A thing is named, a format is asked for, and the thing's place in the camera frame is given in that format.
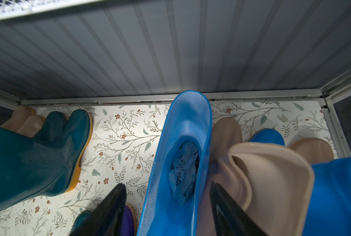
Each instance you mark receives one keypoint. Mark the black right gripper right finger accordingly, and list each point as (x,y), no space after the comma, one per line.
(229,218)

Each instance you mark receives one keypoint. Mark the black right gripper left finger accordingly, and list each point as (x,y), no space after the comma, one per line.
(107,218)

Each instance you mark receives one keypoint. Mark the beige rain boot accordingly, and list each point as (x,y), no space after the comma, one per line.
(18,118)
(314,150)
(32,126)
(271,183)

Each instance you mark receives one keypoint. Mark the blue rain boot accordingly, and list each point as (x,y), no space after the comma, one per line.
(329,210)
(179,170)

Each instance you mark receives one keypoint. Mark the dark teal boot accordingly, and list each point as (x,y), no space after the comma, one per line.
(30,167)
(52,128)

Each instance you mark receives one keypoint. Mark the purple front boot right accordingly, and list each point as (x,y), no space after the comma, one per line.
(128,223)

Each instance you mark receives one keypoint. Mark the teal front boot right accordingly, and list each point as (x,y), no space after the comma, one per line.
(80,219)

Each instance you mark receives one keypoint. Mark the floral floor mat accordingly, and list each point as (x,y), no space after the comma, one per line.
(122,150)

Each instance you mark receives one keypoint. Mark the white wire mesh basket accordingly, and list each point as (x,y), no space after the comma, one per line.
(18,8)

